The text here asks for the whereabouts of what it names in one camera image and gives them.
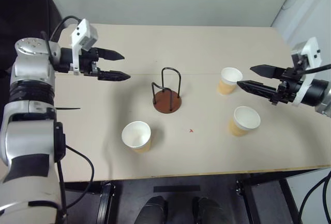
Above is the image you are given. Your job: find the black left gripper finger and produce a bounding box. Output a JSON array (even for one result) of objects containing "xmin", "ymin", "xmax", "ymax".
[
  {"xmin": 97, "ymin": 70, "xmax": 131, "ymax": 82},
  {"xmin": 97, "ymin": 48, "xmax": 126, "ymax": 61}
]

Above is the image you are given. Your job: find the black chair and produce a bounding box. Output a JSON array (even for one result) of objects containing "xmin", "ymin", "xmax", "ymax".
[{"xmin": 0, "ymin": 0, "xmax": 66, "ymax": 80}]

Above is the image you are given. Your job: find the black hanging cable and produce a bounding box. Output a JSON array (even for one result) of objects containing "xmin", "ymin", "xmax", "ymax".
[{"xmin": 297, "ymin": 169, "xmax": 331, "ymax": 224}]

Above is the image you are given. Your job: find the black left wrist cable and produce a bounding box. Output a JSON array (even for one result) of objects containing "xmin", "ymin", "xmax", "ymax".
[{"xmin": 40, "ymin": 15, "xmax": 86, "ymax": 54}]

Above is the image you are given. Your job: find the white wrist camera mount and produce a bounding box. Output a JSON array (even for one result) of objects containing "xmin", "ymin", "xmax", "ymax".
[
  {"xmin": 290, "ymin": 37, "xmax": 324, "ymax": 106},
  {"xmin": 70, "ymin": 18, "xmax": 99, "ymax": 76}
]

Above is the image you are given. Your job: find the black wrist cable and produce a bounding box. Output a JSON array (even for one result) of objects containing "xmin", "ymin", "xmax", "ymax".
[
  {"xmin": 40, "ymin": 15, "xmax": 86, "ymax": 54},
  {"xmin": 296, "ymin": 63, "xmax": 331, "ymax": 76}
]

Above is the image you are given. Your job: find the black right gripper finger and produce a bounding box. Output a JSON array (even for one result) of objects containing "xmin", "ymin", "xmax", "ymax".
[
  {"xmin": 236, "ymin": 80, "xmax": 282, "ymax": 100},
  {"xmin": 249, "ymin": 64, "xmax": 285, "ymax": 79}
]

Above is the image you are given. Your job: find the black metal table leg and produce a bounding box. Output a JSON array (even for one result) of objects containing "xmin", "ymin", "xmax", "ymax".
[
  {"xmin": 235, "ymin": 172, "xmax": 304, "ymax": 224},
  {"xmin": 99, "ymin": 181, "xmax": 116, "ymax": 224}
]

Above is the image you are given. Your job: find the black tape strip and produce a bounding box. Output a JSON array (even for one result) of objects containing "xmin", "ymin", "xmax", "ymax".
[{"xmin": 153, "ymin": 185, "xmax": 201, "ymax": 193}]

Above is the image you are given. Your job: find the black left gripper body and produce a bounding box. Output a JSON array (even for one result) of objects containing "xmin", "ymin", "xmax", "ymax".
[{"xmin": 78, "ymin": 48, "xmax": 101, "ymax": 78}]

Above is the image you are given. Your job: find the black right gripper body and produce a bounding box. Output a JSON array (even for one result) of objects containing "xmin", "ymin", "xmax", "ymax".
[{"xmin": 269, "ymin": 67, "xmax": 305, "ymax": 106}]

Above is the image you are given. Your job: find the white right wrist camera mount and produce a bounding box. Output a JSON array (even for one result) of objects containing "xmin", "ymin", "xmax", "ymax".
[{"xmin": 290, "ymin": 37, "xmax": 324, "ymax": 106}]

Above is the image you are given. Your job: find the cup holder with paper cup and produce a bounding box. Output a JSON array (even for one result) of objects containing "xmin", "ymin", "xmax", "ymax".
[{"xmin": 151, "ymin": 67, "xmax": 183, "ymax": 115}]

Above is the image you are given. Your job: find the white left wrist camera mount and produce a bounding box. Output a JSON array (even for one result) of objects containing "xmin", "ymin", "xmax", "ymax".
[{"xmin": 70, "ymin": 18, "xmax": 99, "ymax": 76}]

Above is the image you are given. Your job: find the tan paper cup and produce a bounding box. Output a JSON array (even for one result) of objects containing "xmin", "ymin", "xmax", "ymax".
[
  {"xmin": 217, "ymin": 67, "xmax": 244, "ymax": 96},
  {"xmin": 121, "ymin": 121, "xmax": 153, "ymax": 155},
  {"xmin": 228, "ymin": 106, "xmax": 261, "ymax": 137}
]

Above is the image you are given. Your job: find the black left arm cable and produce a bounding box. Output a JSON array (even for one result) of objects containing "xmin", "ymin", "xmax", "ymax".
[{"xmin": 56, "ymin": 145, "xmax": 95, "ymax": 224}]

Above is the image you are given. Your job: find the dark rounded foot shape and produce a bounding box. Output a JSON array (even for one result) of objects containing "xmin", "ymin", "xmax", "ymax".
[
  {"xmin": 134, "ymin": 195, "xmax": 169, "ymax": 224},
  {"xmin": 192, "ymin": 196, "xmax": 226, "ymax": 224}
]

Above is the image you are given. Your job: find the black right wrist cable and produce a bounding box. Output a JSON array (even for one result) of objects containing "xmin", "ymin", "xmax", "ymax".
[{"xmin": 296, "ymin": 63, "xmax": 331, "ymax": 76}]

